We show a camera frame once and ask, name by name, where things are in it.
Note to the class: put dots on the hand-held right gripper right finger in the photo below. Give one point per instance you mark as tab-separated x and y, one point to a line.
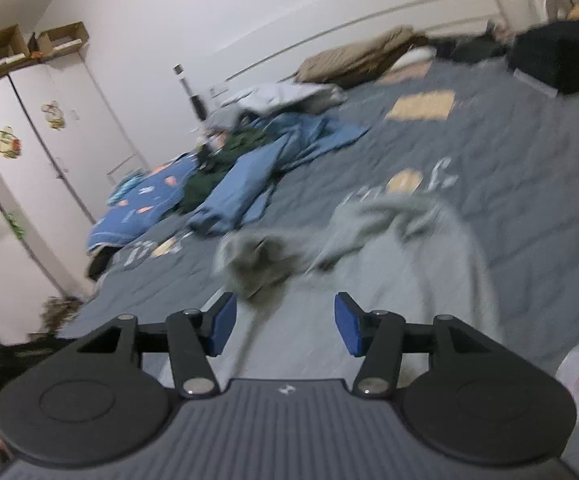
349	327

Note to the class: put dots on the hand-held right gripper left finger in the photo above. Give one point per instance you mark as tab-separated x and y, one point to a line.
222	327

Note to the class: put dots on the grey T-shirt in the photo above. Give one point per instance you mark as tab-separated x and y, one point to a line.
409	280

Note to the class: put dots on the black clothes rack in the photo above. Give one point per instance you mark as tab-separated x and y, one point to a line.
29	255

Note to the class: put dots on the khaki folded clothes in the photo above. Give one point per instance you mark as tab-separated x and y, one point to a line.
354	57

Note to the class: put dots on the heap of black clothes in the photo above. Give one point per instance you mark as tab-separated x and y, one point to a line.
469	45

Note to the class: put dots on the stack of black folded clothes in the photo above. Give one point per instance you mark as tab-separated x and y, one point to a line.
559	60

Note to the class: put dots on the dark green garment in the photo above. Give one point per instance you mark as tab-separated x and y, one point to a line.
204	185

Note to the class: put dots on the blue shirt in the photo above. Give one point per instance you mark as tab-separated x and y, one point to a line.
249	180

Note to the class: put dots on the teal striped folded towel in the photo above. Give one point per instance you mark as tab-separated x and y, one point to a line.
127	187

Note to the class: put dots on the grey garment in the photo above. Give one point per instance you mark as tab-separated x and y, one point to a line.
224	119

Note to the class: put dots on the black hairbrush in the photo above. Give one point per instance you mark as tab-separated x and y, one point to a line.
198	107

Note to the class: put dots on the green clip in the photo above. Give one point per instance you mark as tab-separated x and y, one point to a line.
14	225

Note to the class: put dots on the grey quilted bedspread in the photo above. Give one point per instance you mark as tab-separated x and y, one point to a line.
519	170

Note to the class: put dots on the white wardrobe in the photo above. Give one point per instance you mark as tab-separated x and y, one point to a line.
89	130

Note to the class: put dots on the white garment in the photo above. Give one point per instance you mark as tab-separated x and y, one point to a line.
279	95

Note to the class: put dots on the cartoon sticker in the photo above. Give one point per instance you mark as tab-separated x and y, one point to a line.
8	142
53	115

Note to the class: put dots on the cream folded garment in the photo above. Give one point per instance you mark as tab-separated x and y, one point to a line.
414	57

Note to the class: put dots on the white headboard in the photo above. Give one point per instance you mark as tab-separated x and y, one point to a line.
369	15

